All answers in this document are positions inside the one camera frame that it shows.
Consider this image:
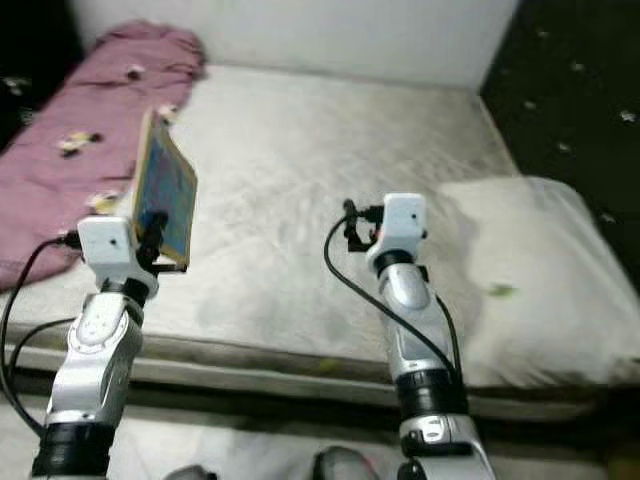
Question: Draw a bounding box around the white pillow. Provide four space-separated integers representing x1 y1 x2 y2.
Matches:
435 175 640 393

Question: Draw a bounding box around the mauve cartoon print quilt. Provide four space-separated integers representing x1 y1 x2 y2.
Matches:
0 20 210 268

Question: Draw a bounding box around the grey robot right leg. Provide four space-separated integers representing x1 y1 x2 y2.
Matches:
310 446 372 480

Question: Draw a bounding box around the grey robot left leg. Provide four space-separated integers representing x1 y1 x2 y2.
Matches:
165 465 212 480

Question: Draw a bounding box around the dark tufted headboard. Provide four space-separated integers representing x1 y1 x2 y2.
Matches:
478 0 640 227

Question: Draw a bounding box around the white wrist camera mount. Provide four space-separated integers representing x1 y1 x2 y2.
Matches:
77 215 152 297
368 193 430 264

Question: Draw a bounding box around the grey robot leg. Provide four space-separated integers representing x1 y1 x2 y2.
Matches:
165 465 212 480
310 446 372 480

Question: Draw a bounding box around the grey quilted mattress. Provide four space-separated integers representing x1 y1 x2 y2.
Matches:
0 62 640 423

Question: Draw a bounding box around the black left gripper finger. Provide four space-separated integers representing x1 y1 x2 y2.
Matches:
139 209 170 264

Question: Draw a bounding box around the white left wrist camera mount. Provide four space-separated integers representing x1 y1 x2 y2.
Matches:
77 215 152 297

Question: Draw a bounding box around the colourful children's board book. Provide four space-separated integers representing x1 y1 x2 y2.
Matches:
130 105 200 272

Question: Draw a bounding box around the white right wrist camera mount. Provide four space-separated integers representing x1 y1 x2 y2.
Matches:
368 193 430 264

